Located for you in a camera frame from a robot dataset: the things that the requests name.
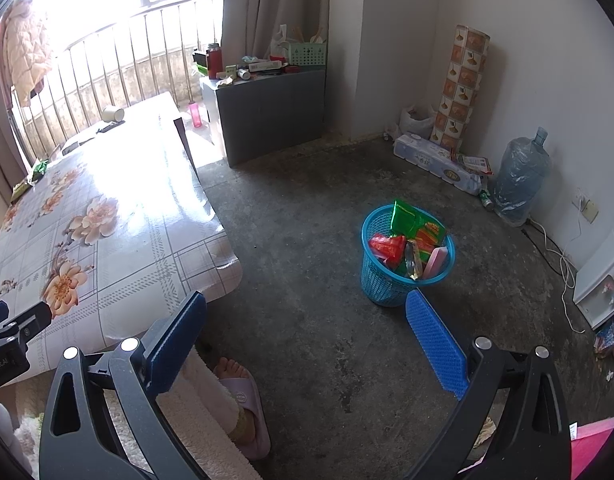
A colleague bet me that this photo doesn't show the metal window railing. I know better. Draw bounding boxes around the metal window railing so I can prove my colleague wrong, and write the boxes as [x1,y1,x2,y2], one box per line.
[9,0,223,161]

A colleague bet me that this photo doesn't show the toilet paper pack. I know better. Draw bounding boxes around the toilet paper pack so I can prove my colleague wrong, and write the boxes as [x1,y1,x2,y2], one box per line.
[393,132,483,196]

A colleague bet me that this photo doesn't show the pink slipper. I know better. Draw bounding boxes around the pink slipper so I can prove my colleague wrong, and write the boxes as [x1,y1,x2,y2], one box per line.
[212,376,272,461]

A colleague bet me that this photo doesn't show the red yellow green snack bag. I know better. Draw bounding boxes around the red yellow green snack bag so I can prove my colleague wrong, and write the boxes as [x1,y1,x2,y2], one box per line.
[412,220,447,257]

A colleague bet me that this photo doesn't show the clear plastic wrapper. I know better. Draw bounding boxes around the clear plastic wrapper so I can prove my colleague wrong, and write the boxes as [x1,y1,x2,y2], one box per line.
[404,240,426,279]

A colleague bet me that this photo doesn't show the green plastic storage basket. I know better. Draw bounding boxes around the green plastic storage basket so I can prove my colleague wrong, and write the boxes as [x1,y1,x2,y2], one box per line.
[287,41,329,67]

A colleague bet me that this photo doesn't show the floral tablecloth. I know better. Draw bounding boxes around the floral tablecloth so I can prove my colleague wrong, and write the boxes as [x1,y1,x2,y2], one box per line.
[0,91,244,382]

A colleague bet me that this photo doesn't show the large green snack bag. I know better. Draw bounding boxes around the large green snack bag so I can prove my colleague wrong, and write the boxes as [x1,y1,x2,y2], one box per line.
[391,200,424,238]

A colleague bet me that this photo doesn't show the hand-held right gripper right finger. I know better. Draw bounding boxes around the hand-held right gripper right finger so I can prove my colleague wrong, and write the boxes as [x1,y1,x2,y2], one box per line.
[404,289,572,480]

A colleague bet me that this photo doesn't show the grey brown curtain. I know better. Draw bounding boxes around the grey brown curtain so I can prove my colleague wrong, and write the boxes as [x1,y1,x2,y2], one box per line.
[0,105,32,206]

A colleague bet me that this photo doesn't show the beige curtain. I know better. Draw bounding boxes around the beige curtain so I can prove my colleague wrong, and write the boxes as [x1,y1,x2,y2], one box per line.
[221,0,333,68]

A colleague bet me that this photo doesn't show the crumpled paper scrap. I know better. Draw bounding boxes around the crumpled paper scrap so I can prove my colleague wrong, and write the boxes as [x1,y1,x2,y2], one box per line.
[474,417,498,446]

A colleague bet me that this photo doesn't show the white cable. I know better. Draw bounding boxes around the white cable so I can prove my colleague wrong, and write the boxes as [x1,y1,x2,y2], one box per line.
[524,195,588,333]

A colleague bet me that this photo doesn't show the peach quilted jacket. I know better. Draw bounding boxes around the peach quilted jacket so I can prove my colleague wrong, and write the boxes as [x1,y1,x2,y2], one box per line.
[0,0,55,107]

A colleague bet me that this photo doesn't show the blue plastic basket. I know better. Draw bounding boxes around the blue plastic basket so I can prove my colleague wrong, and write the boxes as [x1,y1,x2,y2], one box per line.
[361,203,456,307]

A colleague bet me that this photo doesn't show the red foil wrapper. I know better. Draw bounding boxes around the red foil wrapper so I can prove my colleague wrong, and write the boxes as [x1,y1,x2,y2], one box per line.
[369,234,408,268]

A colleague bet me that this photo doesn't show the pink cloth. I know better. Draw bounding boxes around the pink cloth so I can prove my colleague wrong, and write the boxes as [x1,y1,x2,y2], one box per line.
[570,417,614,480]

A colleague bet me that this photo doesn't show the red thermos bottle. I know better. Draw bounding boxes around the red thermos bottle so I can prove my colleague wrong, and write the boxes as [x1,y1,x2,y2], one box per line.
[207,42,224,80]

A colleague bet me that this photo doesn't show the grey low cabinet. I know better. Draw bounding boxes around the grey low cabinet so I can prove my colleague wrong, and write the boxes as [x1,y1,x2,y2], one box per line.
[199,67,327,168]

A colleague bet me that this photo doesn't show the tile patterned roll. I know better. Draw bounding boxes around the tile patterned roll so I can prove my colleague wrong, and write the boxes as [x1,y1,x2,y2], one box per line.
[429,25,490,153]

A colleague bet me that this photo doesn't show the person's leg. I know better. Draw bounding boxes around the person's leg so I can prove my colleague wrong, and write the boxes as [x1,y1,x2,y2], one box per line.
[102,347,268,480]

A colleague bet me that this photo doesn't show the red white packet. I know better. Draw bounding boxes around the red white packet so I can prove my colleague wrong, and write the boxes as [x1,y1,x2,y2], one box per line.
[459,154,493,177]

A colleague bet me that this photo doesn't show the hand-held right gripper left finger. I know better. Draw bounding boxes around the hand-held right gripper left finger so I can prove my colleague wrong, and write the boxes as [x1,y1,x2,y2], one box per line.
[38,290,208,480]

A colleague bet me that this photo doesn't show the white plastic bag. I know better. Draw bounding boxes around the white plastic bag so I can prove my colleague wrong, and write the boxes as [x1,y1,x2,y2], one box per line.
[272,24,293,56]
[398,105,436,140]

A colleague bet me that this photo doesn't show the wall socket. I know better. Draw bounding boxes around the wall socket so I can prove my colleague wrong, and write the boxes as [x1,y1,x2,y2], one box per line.
[572,195,599,224]

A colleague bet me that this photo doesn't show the white water dispenser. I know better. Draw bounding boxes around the white water dispenser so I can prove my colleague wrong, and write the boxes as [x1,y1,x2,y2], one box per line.
[572,230,614,331]

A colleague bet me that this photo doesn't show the blue water jug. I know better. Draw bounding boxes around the blue water jug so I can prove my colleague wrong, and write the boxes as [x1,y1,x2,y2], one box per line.
[492,127,552,227]

